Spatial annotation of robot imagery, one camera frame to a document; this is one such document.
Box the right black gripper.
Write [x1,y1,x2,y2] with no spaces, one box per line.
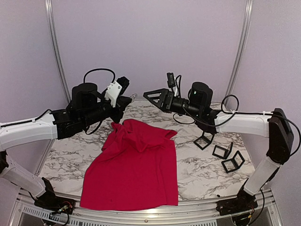
[144,88,202,118]

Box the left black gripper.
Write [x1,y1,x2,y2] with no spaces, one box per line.
[81,91,132,128]

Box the brown round brooch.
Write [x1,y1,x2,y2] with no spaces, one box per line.
[130,93,138,102]

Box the red t-shirt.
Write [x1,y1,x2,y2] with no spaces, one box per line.
[80,119,178,211]

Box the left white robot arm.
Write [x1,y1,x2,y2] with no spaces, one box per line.
[0,77,131,210]

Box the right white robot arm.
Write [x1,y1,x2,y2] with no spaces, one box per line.
[143,73,295,211]

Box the black open display box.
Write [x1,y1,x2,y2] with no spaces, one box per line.
[221,150,245,173]
[212,142,233,160]
[193,132,214,150]

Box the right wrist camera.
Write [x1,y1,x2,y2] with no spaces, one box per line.
[166,73,179,97]

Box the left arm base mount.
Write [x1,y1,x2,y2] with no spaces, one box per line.
[34,178,75,215]

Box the left aluminium frame post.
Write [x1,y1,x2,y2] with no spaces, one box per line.
[45,0,71,103]

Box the aluminium frame post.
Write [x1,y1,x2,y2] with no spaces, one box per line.
[45,0,71,103]
[225,0,254,96]

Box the right aluminium frame post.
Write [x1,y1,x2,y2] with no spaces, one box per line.
[225,0,254,96]

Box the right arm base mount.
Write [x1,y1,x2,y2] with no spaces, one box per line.
[216,188,258,216]

